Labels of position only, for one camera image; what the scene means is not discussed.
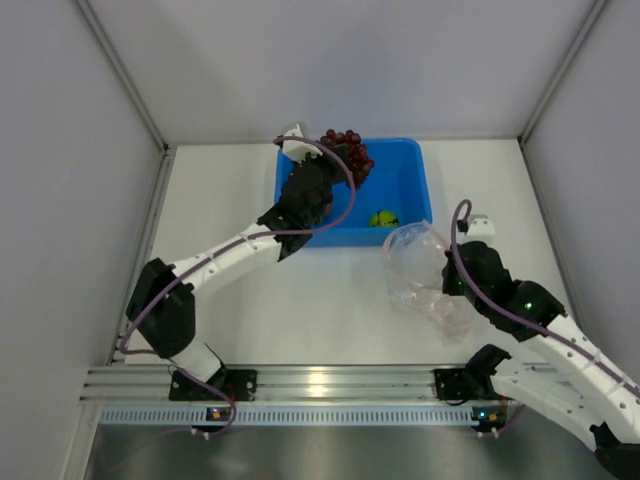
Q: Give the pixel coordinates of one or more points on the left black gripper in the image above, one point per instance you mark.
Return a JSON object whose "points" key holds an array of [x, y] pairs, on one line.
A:
{"points": [[334, 162]]}

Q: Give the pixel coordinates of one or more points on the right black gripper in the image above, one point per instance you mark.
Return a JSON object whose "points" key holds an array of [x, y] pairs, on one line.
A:
{"points": [[449, 285]]}

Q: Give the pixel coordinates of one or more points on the dark purple fake grapes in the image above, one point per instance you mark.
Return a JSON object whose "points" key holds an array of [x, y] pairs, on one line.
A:
{"points": [[357, 158]]}

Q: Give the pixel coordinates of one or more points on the clear zip top bag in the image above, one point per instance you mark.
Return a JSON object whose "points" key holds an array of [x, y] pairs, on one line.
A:
{"points": [[413, 259]]}

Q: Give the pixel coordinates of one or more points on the green fake apple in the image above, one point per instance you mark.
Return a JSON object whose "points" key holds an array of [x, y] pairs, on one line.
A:
{"points": [[384, 219]]}

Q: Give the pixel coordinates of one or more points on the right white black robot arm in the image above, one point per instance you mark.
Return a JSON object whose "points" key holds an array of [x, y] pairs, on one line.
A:
{"points": [[597, 402]]}

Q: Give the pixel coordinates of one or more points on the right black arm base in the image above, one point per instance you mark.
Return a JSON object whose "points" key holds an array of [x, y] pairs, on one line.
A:
{"points": [[462, 384]]}

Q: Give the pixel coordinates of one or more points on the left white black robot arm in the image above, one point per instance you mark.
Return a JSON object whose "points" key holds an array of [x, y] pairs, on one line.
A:
{"points": [[162, 307]]}

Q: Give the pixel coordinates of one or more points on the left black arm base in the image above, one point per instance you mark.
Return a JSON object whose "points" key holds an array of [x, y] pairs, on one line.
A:
{"points": [[236, 384]]}

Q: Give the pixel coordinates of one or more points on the blue plastic bin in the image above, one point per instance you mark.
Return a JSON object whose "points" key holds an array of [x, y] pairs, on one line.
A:
{"points": [[397, 183]]}

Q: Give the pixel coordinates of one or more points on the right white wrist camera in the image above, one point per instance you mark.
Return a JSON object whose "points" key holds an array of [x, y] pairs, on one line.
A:
{"points": [[476, 227]]}

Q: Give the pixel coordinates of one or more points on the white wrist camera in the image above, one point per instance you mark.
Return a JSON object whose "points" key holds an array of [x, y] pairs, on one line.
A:
{"points": [[295, 150], [476, 227]]}

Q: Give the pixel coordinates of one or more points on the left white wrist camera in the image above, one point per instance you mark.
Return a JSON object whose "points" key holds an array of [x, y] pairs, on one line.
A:
{"points": [[295, 150]]}

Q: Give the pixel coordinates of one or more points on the white slotted cable duct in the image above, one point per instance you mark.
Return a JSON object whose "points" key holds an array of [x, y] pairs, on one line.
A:
{"points": [[342, 415]]}

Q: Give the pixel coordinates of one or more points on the aluminium mounting rail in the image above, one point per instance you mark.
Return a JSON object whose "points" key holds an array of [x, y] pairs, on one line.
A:
{"points": [[122, 383]]}

